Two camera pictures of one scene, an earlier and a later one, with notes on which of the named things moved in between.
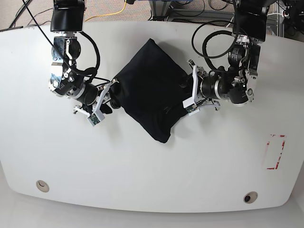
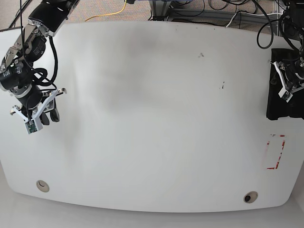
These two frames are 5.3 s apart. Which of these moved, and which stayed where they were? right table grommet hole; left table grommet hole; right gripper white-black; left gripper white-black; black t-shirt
Moved: left gripper white-black; black t-shirt; right gripper white-black
Stayed: right table grommet hole; left table grommet hole
